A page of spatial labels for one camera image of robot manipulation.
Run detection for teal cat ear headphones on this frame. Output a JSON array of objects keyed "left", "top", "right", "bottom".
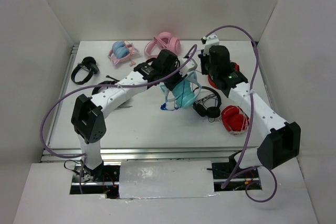
[{"left": 159, "top": 71, "right": 203, "bottom": 111}]

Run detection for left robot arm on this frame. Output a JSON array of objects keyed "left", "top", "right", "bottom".
[{"left": 71, "top": 49, "right": 182, "bottom": 182}]

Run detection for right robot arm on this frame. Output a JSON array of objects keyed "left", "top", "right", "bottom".
[{"left": 200, "top": 45, "right": 301, "bottom": 178}]

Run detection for red white headphones under arm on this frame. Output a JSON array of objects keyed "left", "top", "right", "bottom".
[{"left": 221, "top": 105, "right": 250, "bottom": 135}]

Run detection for red black headphones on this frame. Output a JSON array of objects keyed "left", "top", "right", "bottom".
[{"left": 207, "top": 61, "right": 240, "bottom": 90}]

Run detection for pink over-ear headphones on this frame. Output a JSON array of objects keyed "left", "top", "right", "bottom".
[{"left": 144, "top": 32, "right": 181, "bottom": 59}]

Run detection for pink blue cat headphones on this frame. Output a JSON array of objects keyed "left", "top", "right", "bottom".
[{"left": 108, "top": 40, "right": 139, "bottom": 66}]

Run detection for black headphones far left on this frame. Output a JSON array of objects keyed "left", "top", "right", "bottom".
[{"left": 71, "top": 56, "right": 100, "bottom": 87}]

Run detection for pink earbuds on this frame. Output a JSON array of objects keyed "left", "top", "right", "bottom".
[{"left": 129, "top": 60, "right": 135, "bottom": 67}]

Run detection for black headset with mic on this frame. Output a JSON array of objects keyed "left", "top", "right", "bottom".
[{"left": 91, "top": 75, "right": 133, "bottom": 109}]

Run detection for white foam cover panel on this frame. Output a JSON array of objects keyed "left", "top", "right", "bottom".
[{"left": 119, "top": 161, "right": 215, "bottom": 199}]

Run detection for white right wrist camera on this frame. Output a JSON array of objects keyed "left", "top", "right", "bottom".
[{"left": 201, "top": 34, "right": 219, "bottom": 54}]

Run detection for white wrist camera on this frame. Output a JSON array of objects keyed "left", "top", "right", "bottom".
[
  {"left": 180, "top": 58, "right": 197, "bottom": 76},
  {"left": 201, "top": 34, "right": 219, "bottom": 54}
]

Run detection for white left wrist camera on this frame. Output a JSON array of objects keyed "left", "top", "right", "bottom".
[{"left": 180, "top": 58, "right": 197, "bottom": 76}]

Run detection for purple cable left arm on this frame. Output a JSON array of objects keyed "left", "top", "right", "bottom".
[{"left": 39, "top": 44, "right": 197, "bottom": 161}]

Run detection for black on-ear wired headphones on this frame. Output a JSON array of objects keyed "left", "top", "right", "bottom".
[{"left": 192, "top": 86, "right": 222, "bottom": 123}]

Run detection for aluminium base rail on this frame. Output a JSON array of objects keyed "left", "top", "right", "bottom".
[{"left": 43, "top": 144, "right": 292, "bottom": 158}]

